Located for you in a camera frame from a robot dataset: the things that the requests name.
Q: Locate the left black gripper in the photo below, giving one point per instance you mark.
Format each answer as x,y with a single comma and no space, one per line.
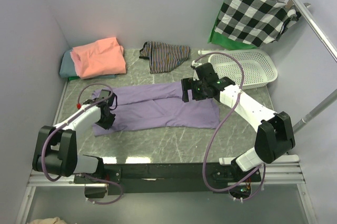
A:
107,119

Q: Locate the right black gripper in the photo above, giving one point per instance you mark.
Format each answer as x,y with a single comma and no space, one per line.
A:
187,89

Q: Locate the purple t shirt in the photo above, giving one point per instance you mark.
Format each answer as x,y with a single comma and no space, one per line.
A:
150,106

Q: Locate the black white striped shirt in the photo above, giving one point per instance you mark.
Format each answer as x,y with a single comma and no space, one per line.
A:
164,57

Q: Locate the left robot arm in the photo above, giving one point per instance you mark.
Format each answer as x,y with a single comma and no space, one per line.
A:
56,147

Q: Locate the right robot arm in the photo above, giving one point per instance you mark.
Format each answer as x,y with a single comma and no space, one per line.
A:
274,133

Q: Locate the white rack foot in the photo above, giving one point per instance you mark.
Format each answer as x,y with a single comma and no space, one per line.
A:
202,52

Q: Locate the green hanging cloth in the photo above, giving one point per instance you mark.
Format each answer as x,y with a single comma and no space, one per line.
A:
228,44

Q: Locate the white plastic laundry basket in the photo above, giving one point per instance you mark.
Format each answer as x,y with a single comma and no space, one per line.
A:
258,68

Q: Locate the green folded t shirt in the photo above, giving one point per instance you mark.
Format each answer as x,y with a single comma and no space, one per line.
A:
73,78

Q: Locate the pink folded t shirt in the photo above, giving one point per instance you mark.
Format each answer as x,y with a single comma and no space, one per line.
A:
101,45

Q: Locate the grey-blue folded t shirt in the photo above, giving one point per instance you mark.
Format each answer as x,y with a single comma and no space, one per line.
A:
65,66

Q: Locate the black white checkered cloth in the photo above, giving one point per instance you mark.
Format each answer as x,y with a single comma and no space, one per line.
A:
255,22

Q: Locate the black base beam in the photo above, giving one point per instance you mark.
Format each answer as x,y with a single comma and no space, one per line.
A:
171,177

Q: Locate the beige cloth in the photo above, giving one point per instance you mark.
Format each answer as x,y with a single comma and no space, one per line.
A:
55,220

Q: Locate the silver diagonal rack pole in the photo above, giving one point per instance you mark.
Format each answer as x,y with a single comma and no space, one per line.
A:
315,111

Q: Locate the silver metal rack pole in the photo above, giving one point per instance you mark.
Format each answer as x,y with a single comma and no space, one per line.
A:
330,47

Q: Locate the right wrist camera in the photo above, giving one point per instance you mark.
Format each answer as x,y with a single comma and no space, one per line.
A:
194,65

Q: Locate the aluminium rail frame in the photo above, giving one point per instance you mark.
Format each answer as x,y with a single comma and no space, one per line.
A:
284,198

